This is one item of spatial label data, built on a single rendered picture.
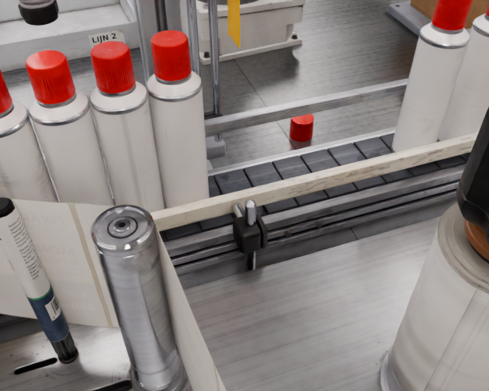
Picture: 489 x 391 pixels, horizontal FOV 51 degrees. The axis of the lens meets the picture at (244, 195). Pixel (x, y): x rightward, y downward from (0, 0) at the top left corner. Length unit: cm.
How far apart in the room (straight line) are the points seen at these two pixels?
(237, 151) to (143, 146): 27
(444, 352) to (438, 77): 33
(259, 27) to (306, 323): 61
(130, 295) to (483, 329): 22
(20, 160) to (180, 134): 14
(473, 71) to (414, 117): 8
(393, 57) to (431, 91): 39
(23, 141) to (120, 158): 9
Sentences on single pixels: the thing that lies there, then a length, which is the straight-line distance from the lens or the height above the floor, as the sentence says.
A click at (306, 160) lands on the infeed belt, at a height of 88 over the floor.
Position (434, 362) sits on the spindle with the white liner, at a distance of 38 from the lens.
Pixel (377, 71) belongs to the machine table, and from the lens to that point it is 96.
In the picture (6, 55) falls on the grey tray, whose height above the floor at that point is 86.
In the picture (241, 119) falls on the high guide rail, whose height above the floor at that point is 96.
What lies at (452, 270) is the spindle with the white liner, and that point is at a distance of 32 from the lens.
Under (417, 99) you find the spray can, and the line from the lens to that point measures 63.
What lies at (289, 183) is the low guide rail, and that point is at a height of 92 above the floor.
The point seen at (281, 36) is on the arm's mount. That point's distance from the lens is 99.
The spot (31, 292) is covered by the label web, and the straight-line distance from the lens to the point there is 41.
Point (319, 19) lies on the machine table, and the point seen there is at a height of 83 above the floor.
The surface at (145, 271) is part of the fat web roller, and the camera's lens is 33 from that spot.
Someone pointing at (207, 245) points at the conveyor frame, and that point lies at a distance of 57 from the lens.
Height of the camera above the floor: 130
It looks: 44 degrees down
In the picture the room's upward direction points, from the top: straight up
